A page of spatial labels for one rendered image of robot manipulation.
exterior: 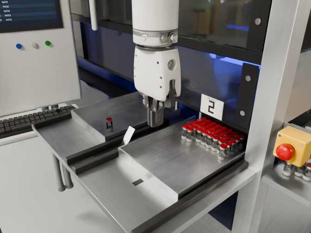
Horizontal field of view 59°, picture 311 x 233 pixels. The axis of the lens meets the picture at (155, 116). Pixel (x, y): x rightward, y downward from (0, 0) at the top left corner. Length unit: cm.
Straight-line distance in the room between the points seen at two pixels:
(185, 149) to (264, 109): 28
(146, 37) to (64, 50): 93
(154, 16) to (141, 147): 50
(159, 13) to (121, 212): 45
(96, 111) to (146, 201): 56
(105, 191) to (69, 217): 122
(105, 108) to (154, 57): 69
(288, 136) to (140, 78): 39
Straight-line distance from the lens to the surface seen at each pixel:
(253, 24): 73
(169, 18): 50
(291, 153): 72
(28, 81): 140
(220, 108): 83
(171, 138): 94
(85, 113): 114
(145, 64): 53
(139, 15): 50
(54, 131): 105
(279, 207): 113
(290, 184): 83
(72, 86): 145
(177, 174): 78
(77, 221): 192
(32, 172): 242
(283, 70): 70
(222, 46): 79
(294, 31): 69
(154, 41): 50
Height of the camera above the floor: 137
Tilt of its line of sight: 27 degrees down
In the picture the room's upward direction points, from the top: straight up
